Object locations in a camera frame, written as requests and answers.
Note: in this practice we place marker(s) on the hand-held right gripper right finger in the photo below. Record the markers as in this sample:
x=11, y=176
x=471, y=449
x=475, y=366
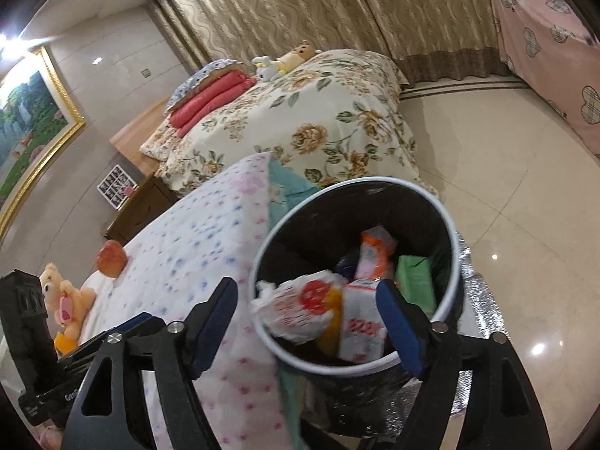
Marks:
x=398, y=328

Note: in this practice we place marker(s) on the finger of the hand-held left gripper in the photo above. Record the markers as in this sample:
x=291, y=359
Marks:
x=140, y=322

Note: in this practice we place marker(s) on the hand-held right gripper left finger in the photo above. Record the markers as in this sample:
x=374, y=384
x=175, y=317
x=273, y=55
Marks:
x=213, y=333

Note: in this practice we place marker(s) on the white packet red lettering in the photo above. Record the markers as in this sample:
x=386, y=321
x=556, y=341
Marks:
x=361, y=328

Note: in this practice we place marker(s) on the green drink carton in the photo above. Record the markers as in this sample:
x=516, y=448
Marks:
x=415, y=281

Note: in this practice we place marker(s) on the orange ribbed foam net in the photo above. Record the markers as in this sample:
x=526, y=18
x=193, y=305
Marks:
x=333, y=323

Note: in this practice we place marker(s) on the orange pink clear packet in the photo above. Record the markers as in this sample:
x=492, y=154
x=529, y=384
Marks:
x=375, y=255

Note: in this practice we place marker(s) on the white plastic bag red print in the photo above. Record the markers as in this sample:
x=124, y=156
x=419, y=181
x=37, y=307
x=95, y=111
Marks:
x=290, y=309

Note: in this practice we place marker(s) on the black trash bin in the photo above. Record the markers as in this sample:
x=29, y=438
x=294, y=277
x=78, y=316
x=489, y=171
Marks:
x=328, y=215

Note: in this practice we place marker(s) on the cream teddy bear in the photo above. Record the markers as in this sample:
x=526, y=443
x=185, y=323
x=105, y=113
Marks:
x=61, y=295

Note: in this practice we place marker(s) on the red apple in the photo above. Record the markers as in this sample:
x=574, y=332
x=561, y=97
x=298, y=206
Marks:
x=111, y=258

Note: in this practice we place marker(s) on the wooden nightstand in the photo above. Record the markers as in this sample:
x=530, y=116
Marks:
x=140, y=211

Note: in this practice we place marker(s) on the teal sheet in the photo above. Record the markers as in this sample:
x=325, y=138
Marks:
x=290, y=183

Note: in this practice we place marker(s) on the floral pillow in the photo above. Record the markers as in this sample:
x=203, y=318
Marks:
x=161, y=143

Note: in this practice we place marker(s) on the wooden headboard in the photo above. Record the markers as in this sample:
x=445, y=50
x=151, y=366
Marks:
x=136, y=136

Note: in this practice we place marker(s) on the framed landscape painting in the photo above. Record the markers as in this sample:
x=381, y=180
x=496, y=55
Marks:
x=28, y=126

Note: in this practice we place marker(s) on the floral bedspread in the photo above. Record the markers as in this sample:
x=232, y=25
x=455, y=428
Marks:
x=304, y=122

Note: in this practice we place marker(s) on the red folded blanket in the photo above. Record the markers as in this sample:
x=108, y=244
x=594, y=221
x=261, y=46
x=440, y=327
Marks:
x=211, y=98

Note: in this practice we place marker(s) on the blue patterned pillow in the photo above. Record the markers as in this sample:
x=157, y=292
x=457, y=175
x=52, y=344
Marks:
x=197, y=79

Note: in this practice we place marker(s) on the yellow spotted plush toy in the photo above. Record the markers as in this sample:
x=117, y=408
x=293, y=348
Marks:
x=295, y=58

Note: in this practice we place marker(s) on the pink heart-print cloth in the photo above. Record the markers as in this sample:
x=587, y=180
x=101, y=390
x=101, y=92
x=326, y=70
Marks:
x=539, y=47

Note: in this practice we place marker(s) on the beige patterned curtain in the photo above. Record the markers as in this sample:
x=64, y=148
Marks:
x=328, y=4

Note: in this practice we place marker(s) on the photo collage frame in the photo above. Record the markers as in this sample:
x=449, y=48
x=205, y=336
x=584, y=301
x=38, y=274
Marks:
x=117, y=187

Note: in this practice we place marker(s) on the wall switch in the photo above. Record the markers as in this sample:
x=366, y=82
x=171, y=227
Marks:
x=145, y=73

